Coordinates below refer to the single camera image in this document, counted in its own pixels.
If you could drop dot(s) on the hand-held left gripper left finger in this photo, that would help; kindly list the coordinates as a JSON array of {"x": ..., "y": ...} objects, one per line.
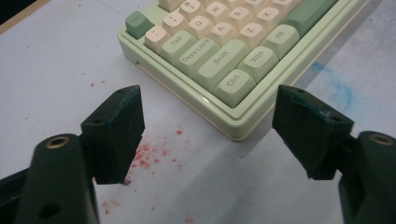
[{"x": 113, "y": 140}]

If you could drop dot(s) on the green and cream keyboard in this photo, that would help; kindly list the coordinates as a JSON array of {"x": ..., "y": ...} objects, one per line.
[{"x": 218, "y": 62}]

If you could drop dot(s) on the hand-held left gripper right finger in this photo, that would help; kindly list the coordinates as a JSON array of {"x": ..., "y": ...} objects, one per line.
[{"x": 311, "y": 137}]

